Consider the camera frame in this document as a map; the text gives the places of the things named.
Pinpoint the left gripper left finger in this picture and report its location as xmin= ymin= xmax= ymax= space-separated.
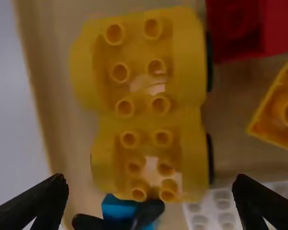
xmin=0 ymin=172 xmax=70 ymax=230

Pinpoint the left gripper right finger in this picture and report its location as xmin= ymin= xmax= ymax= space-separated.
xmin=231 ymin=173 xmax=288 ymax=230

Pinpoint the yellow toy car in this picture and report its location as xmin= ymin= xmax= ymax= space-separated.
xmin=69 ymin=7 xmax=216 ymax=202

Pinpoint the white toy brick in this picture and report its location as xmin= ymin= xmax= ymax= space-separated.
xmin=181 ymin=181 xmax=288 ymax=230

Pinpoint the orange toy brick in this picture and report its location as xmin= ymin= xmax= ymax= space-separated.
xmin=246 ymin=62 xmax=288 ymax=154

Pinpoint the tan tray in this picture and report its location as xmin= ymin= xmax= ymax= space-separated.
xmin=13 ymin=0 xmax=288 ymax=230

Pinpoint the red toy brick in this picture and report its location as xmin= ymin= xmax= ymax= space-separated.
xmin=204 ymin=0 xmax=288 ymax=64

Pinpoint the blue and black toy propeller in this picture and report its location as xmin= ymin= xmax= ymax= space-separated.
xmin=71 ymin=192 xmax=166 ymax=230

